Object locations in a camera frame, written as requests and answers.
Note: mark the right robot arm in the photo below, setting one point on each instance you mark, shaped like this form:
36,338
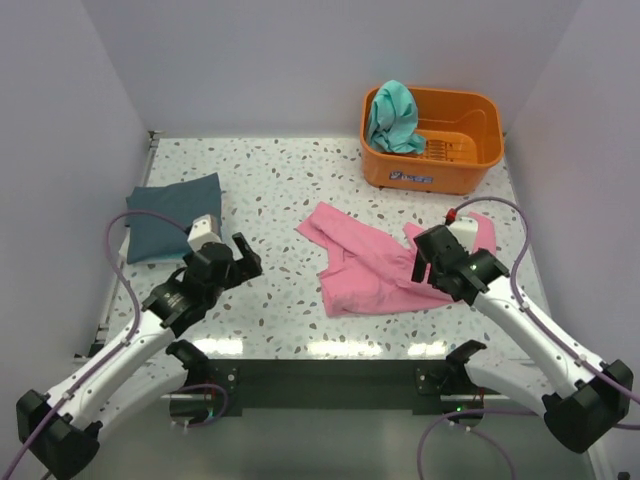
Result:
579,395

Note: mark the pink t-shirt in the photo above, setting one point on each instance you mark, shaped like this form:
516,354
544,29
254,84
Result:
368,272

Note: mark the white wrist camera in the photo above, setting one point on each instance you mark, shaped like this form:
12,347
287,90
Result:
464,229
204,230

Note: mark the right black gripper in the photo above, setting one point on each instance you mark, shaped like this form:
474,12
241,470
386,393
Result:
418,270

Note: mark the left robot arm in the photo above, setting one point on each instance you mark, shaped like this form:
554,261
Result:
61,426

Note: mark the aluminium table frame rail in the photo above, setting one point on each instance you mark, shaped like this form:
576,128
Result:
115,243

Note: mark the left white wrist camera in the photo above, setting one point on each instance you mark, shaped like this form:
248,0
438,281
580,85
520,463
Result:
204,230

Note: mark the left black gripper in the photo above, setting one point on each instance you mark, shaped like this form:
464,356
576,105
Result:
246,267

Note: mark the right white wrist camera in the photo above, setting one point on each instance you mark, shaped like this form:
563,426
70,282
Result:
464,229

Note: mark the folded dark blue t-shirt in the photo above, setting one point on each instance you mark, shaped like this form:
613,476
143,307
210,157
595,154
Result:
165,209

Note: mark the orange plastic basket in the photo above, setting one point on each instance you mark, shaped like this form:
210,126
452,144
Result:
464,140

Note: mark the teal t-shirt in basket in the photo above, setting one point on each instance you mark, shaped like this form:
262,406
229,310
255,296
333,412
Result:
392,121

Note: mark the folded light blue t-shirt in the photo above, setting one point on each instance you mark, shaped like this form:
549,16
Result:
166,259

